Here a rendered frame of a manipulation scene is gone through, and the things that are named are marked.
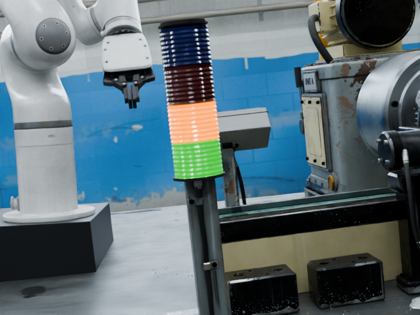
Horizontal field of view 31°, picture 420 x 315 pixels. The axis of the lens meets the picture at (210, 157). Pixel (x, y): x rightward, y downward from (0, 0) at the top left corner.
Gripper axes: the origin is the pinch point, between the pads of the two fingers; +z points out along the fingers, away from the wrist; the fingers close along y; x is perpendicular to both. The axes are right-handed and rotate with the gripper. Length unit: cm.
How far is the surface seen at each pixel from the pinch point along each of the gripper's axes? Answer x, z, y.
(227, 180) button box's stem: 4.5, 19.5, 16.2
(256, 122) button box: -3.5, 12.4, 22.8
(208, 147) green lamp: -46, 46, 6
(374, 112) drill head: -2.5, 12.6, 46.7
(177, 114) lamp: -48, 42, 3
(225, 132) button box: -3.4, 13.7, 16.5
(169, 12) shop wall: 359, -385, 59
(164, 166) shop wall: 448, -280, 38
